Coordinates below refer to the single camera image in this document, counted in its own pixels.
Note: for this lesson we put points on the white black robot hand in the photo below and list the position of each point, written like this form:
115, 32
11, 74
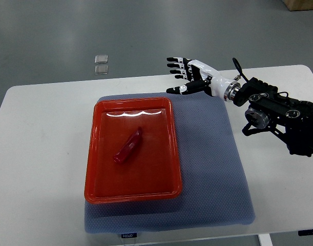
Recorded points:
201, 77

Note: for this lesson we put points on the red plastic tray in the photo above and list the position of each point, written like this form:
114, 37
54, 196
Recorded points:
133, 152

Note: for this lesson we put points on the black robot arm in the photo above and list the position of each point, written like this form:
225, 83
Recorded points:
270, 110

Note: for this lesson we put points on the upper floor outlet plate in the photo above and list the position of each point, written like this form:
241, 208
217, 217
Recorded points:
101, 59

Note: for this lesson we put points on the black table label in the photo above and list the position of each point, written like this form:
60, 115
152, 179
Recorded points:
128, 235

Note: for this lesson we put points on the cardboard box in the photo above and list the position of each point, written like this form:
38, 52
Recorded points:
298, 5

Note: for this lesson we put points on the white table leg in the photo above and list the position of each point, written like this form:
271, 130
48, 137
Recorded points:
265, 240

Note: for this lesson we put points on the red pepper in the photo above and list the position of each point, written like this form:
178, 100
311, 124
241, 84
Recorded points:
129, 146

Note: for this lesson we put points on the grey-blue mesh mat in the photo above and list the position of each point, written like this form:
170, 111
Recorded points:
215, 190

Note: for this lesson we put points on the black table control panel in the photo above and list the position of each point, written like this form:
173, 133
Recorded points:
305, 232

